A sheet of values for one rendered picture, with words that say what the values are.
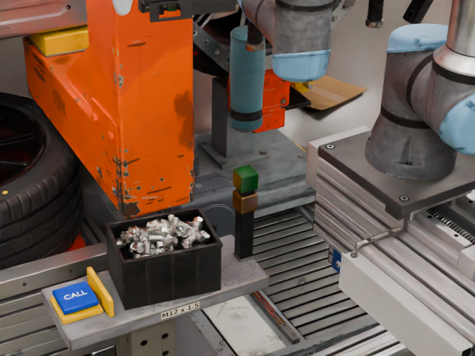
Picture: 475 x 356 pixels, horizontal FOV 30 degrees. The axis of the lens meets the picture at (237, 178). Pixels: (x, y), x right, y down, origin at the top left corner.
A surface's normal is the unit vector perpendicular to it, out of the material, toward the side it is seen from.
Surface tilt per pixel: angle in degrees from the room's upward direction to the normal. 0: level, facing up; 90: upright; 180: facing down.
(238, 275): 0
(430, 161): 73
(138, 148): 90
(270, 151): 0
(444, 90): 90
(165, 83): 90
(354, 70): 0
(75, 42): 90
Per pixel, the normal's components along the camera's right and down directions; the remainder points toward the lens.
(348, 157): 0.02, -0.86
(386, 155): -0.65, 0.09
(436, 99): -0.89, 0.18
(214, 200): 0.44, 0.10
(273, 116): 0.47, 0.47
